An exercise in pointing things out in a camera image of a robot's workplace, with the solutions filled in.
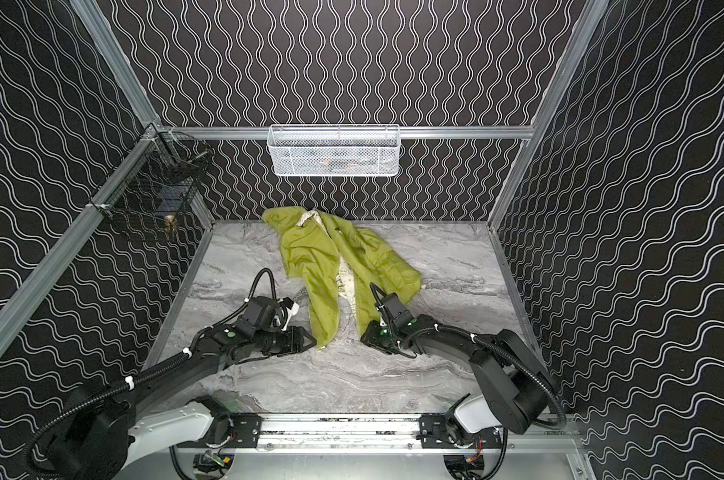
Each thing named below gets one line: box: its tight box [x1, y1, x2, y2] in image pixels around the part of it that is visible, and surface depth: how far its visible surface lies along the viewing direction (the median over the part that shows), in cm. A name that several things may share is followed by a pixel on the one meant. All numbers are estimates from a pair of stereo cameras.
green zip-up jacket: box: [262, 206, 422, 348], surface depth 104 cm
